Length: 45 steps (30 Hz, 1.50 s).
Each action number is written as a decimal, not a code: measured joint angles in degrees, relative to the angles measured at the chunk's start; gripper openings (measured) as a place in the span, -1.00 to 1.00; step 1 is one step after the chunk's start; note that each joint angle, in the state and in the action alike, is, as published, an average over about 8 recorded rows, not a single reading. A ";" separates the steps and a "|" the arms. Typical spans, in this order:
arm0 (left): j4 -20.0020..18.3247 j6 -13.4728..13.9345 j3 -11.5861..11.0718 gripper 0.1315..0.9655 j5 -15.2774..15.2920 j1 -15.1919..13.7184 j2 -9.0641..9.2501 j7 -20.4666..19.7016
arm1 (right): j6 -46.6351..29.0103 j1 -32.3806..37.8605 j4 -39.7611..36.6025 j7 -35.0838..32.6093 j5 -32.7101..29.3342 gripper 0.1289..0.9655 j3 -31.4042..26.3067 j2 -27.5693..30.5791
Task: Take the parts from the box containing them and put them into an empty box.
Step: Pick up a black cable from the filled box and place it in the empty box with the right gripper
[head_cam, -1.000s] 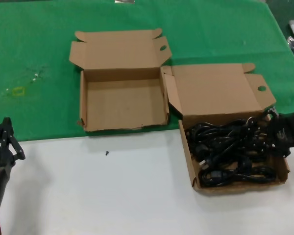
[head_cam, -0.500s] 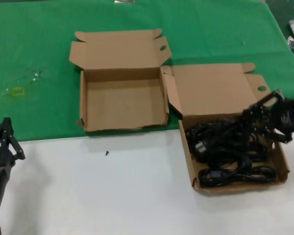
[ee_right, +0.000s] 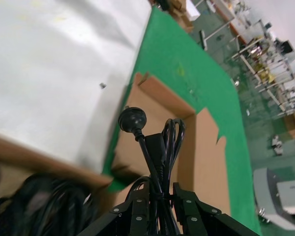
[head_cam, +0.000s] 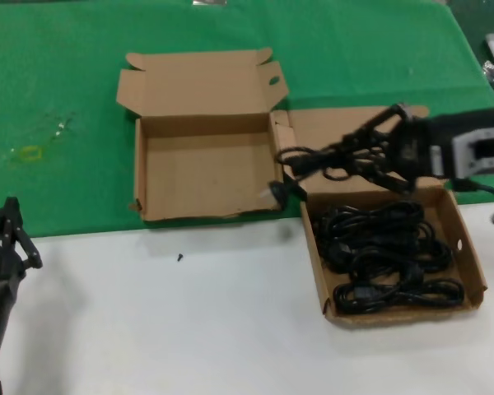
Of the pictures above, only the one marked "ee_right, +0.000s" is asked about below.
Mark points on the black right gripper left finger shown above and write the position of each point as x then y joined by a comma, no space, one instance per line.
138,209

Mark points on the white pipe-frame rack table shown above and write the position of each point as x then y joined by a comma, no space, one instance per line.
273,73

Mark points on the yellow bag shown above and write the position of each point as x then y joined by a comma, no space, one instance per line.
265,73

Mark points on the small black screw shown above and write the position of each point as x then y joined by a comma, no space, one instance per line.
102,85

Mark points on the brown open cardboard box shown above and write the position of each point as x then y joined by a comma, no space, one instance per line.
64,169

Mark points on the cardboard box with torn wall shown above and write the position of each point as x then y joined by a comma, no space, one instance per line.
206,159

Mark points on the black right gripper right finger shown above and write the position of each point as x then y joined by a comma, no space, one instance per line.
189,209

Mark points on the white tower robot body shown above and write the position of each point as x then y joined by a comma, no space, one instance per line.
270,191

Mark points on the stacked brown cardboard boxes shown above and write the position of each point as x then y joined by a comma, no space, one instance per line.
183,14

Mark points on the small white metal bracket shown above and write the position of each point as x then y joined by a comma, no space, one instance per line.
277,145

